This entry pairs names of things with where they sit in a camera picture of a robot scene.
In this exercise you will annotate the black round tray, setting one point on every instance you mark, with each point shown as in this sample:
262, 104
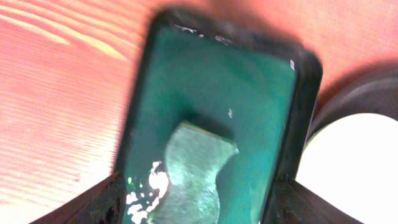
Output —
369, 89

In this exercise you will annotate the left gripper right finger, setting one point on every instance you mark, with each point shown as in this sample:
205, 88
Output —
292, 203

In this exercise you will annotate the green scrubbing sponge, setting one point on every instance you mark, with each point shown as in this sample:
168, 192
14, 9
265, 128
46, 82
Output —
193, 159

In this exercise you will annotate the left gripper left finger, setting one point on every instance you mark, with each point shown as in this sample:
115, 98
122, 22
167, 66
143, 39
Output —
104, 203

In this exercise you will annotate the black rectangular tray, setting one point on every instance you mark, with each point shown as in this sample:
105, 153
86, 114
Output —
255, 89

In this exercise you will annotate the white plate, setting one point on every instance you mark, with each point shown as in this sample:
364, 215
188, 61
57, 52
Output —
352, 164

